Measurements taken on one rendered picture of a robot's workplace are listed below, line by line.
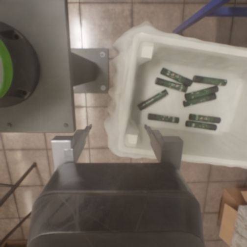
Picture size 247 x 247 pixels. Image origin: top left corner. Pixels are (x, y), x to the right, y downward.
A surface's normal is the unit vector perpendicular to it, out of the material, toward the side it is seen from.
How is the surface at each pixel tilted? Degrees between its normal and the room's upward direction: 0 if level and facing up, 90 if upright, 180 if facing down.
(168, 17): 0
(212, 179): 0
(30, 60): 62
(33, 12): 0
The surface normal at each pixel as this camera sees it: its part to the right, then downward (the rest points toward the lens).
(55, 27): 0.03, 0.28
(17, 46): 0.85, -0.31
